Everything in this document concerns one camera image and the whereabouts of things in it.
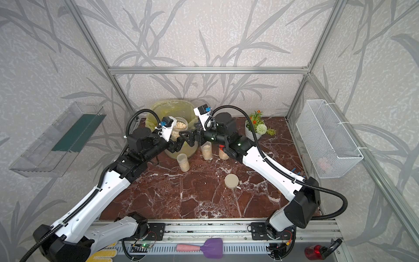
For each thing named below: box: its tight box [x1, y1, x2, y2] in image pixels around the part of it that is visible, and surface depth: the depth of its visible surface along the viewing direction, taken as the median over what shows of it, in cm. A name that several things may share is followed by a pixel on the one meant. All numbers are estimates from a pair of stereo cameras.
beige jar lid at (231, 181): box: [224, 173, 239, 189], surface depth 90 cm
